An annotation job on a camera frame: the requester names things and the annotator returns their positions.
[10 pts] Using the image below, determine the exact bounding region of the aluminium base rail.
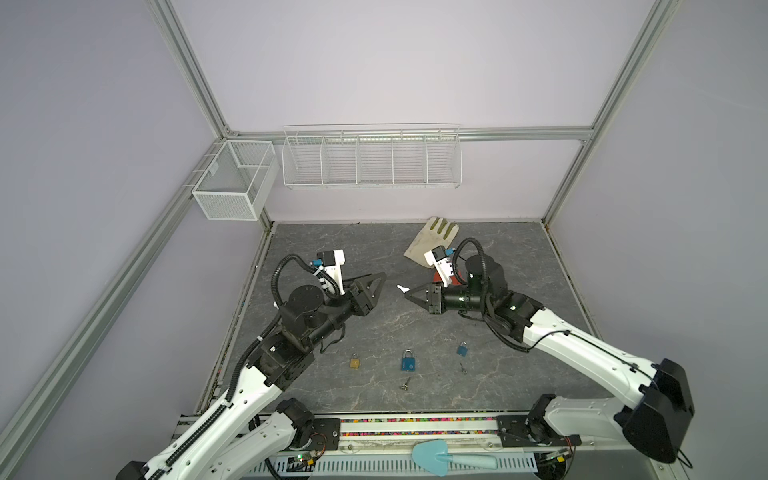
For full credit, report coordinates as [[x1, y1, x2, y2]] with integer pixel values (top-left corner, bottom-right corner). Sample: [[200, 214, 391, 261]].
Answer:
[[157, 407, 673, 480]]

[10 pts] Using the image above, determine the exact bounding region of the cream work glove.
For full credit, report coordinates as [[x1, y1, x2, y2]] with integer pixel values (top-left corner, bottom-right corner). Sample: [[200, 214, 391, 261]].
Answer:
[[404, 216, 460, 268]]

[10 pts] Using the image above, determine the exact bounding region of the colourful bead strip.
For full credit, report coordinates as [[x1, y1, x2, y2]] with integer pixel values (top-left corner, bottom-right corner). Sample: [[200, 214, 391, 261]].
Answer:
[[341, 413, 497, 437]]

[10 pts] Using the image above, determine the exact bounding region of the red rubber glove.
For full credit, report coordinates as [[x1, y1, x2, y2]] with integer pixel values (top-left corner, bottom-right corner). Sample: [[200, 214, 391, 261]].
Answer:
[[433, 265, 461, 287]]

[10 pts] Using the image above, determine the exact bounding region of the brass padlock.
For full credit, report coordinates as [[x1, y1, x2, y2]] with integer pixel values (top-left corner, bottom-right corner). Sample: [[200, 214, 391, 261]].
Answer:
[[349, 353, 361, 370]]

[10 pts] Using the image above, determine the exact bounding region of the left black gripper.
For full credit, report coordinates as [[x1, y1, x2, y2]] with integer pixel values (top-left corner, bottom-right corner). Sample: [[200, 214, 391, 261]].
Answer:
[[305, 272, 385, 349]]

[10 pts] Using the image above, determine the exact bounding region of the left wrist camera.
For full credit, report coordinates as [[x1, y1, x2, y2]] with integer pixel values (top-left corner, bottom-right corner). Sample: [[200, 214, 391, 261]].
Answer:
[[310, 249, 345, 298]]

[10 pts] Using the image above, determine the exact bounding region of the teal toy trowel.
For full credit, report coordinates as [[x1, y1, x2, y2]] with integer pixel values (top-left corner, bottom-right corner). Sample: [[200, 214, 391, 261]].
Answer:
[[411, 440, 498, 477]]

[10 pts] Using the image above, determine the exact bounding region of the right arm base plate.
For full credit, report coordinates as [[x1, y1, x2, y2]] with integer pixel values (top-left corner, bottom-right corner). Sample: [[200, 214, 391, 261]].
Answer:
[[496, 414, 582, 448]]

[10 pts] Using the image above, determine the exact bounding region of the white wire wall shelf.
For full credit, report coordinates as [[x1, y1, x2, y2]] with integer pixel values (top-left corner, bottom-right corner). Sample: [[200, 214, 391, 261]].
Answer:
[[282, 123, 463, 189]]

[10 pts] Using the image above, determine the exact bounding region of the large blue padlock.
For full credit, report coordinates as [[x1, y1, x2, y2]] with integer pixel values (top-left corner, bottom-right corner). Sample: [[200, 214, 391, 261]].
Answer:
[[401, 349, 416, 372]]

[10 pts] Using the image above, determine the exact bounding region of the white slotted cable duct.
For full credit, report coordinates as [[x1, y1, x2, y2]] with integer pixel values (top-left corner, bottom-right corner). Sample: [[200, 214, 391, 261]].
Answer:
[[272, 453, 538, 479]]

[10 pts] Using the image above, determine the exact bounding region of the white mesh box basket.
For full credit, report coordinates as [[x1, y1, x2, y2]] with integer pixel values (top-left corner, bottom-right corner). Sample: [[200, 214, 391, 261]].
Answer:
[[192, 140, 279, 221]]

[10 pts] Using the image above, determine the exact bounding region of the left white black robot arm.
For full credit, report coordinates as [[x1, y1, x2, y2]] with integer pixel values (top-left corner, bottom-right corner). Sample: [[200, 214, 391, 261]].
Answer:
[[117, 250, 386, 479]]

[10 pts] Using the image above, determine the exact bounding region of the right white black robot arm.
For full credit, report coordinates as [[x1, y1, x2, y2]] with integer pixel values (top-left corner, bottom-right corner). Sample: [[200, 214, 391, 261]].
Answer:
[[404, 237, 695, 464]]

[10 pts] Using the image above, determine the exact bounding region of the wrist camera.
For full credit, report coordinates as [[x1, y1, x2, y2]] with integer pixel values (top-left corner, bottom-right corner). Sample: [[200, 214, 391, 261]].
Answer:
[[310, 249, 345, 298], [424, 245, 454, 287]]

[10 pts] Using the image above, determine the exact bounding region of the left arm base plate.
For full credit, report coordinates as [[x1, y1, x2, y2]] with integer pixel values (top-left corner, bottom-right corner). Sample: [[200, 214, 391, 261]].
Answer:
[[289, 417, 341, 451]]

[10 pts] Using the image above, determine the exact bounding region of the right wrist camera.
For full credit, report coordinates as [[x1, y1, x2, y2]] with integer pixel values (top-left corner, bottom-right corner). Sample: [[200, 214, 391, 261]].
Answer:
[[424, 245, 454, 287]]

